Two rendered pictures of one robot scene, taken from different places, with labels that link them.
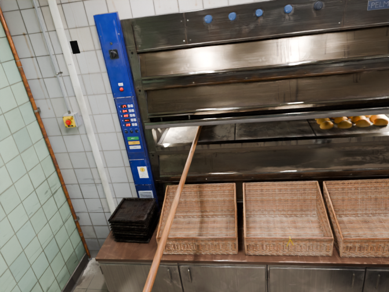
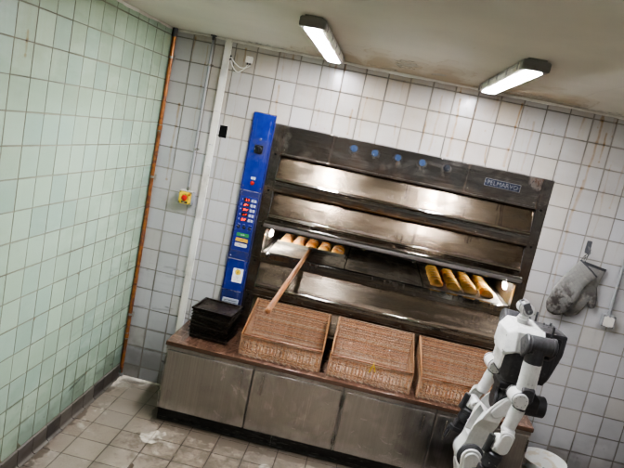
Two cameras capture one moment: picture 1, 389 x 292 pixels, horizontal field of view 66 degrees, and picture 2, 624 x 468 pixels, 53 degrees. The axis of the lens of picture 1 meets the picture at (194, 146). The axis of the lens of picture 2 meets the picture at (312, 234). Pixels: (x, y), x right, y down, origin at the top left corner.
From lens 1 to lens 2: 2.38 m
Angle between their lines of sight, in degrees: 17
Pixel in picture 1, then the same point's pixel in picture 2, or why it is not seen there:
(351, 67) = (463, 227)
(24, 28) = (182, 99)
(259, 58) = (388, 195)
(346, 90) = (457, 247)
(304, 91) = (421, 237)
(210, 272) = (285, 385)
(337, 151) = (439, 307)
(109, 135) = (217, 226)
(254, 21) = (393, 163)
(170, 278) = (240, 384)
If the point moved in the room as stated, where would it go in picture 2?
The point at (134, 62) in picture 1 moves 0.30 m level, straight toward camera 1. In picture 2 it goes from (274, 162) to (281, 167)
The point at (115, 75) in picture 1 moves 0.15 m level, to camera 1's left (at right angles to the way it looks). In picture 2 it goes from (252, 168) to (230, 163)
